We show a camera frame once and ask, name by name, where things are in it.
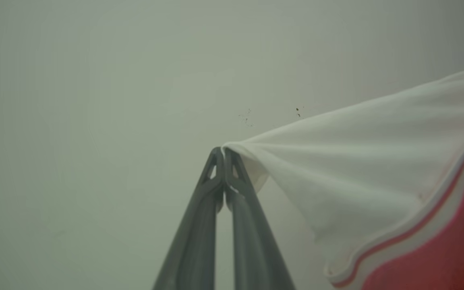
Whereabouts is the red and white garment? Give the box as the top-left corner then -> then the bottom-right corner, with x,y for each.
221,58 -> 464,290

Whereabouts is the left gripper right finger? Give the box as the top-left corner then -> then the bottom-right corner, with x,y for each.
224,148 -> 296,290

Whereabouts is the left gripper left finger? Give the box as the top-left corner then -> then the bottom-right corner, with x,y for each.
153,147 -> 226,290

